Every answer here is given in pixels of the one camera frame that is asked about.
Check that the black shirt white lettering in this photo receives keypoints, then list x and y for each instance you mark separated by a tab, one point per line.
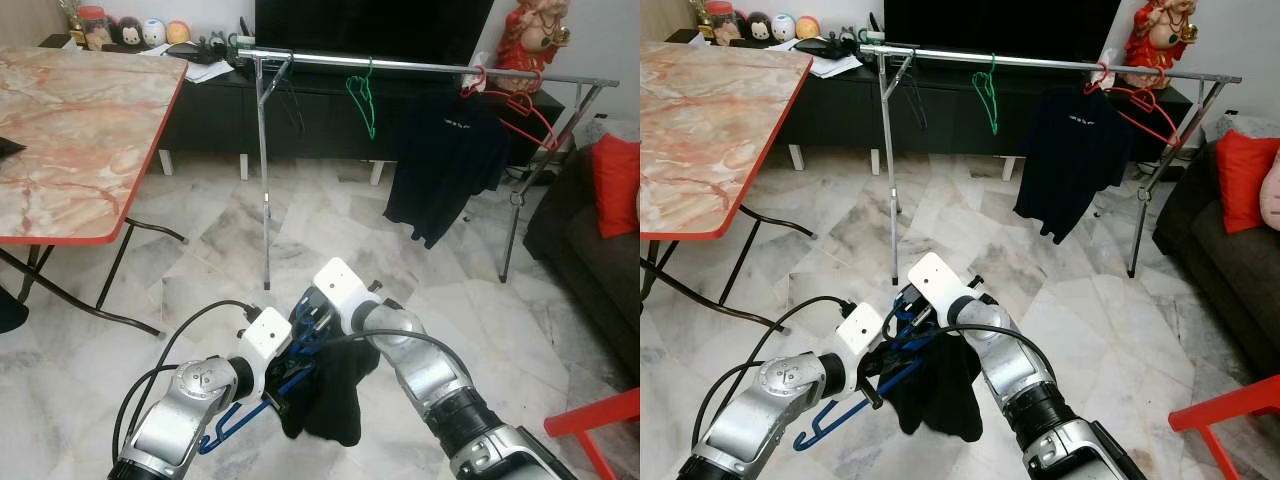
335	400
940	395

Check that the blue plastic hanger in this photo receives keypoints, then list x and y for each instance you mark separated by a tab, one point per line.
225	437
820	432

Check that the green plastic hanger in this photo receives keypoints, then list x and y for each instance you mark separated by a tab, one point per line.
985	95
362	100

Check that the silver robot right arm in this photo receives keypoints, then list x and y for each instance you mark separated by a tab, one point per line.
1020	365
430	370

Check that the red plastic hanger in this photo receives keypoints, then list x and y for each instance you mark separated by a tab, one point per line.
470	90
1140	95
1092	87
520	98

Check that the dark navy garment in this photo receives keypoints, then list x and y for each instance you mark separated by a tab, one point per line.
440	170
1070	165

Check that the black TV cabinet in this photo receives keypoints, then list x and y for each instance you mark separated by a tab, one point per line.
950	115
320	120

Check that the silver clothes rack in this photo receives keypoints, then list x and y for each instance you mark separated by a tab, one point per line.
1040	62
420	67

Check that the marble-pattern folding table red edge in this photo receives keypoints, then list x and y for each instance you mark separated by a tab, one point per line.
70	130
710	130

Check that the dark grey sofa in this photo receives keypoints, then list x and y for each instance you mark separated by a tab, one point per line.
1210	260
580	260

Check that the black wallet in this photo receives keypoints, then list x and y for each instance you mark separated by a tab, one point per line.
820	47
190	50

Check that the red plastic stool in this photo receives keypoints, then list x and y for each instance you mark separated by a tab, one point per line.
1225	400
600	408

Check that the black television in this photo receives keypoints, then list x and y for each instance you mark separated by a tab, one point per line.
370	30
1000	28

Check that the round orange red plush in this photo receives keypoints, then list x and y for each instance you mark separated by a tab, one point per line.
807	28
178	31

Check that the white pink bag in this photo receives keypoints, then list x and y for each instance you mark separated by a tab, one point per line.
485	68
1107	62

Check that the round white blue plush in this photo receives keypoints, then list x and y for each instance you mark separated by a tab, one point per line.
783	28
153	32

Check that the round black white-face plush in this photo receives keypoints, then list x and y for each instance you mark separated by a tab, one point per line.
130	32
758	28

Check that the clear jar red lid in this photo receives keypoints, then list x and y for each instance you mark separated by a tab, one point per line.
95	28
722	25

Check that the red gold figurine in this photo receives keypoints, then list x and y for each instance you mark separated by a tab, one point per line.
1160	40
530	45

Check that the white lace covered side table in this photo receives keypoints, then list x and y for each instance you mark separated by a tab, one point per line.
1250	125
615	128

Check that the blue gold trophy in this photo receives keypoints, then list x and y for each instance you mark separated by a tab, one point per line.
72	15
700	12

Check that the pink cat face pillow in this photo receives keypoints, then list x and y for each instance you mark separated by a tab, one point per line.
1272	195

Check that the light wooden cabinet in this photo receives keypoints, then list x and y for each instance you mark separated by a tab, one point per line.
25	20
662	18

